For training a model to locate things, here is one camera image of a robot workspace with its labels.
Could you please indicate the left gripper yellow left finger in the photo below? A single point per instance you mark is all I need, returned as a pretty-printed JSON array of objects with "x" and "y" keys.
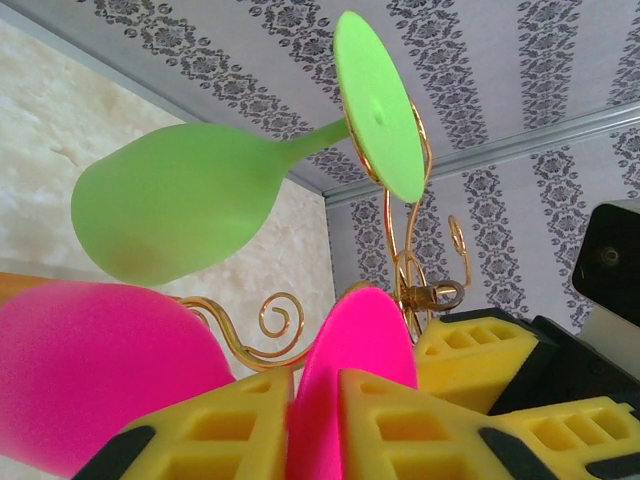
[{"x": 277, "y": 440}]

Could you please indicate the pink wine glass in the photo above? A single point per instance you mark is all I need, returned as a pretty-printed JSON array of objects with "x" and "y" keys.
[{"x": 100, "y": 360}]

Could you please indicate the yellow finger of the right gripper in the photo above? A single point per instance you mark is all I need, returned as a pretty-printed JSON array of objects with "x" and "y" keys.
[
  {"x": 525, "y": 425},
  {"x": 450, "y": 370}
]

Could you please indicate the green wine glass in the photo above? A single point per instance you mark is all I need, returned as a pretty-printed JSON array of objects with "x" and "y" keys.
[{"x": 175, "y": 200}]

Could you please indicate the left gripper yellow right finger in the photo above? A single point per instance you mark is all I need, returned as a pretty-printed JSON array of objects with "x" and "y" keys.
[{"x": 357, "y": 415}]

